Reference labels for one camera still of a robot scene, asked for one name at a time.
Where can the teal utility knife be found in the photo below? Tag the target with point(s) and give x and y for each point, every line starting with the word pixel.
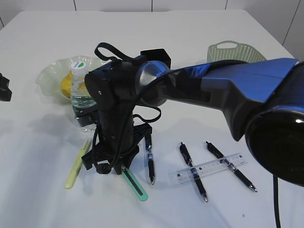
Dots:
pixel 134 184

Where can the clear water bottle green label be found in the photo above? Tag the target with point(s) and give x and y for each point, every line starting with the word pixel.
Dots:
pixel 80 96

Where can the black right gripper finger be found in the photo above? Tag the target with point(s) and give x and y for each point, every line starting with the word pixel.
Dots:
pixel 122 164

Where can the black pen left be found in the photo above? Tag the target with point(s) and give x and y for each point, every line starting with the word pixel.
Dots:
pixel 148 147

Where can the yellow-green utility knife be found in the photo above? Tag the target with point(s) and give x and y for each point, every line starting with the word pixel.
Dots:
pixel 77 164

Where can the black square pen holder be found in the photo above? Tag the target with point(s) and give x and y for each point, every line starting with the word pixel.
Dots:
pixel 157 55

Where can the green woven plastic basket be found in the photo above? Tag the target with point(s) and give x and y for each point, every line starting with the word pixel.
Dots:
pixel 231 50

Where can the black pen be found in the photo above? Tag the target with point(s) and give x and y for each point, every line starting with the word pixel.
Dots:
pixel 212 149
pixel 148 147
pixel 184 152

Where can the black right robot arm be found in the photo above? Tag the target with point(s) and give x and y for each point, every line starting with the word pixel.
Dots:
pixel 262 102

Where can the black pen right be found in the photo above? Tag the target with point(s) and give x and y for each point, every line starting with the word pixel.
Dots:
pixel 212 149

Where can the translucent green wavy glass plate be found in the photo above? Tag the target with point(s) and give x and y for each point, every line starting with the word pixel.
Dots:
pixel 49 79

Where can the yellow pear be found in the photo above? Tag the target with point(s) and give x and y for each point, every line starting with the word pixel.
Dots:
pixel 65 85

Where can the black pen middle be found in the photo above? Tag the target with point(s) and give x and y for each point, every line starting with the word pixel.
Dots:
pixel 184 152

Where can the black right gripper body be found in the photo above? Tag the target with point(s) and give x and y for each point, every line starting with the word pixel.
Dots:
pixel 112 88

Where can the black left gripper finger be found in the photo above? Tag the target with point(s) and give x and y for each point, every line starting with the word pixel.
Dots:
pixel 5 92

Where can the clear plastic ruler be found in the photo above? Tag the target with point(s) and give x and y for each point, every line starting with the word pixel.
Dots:
pixel 206 169

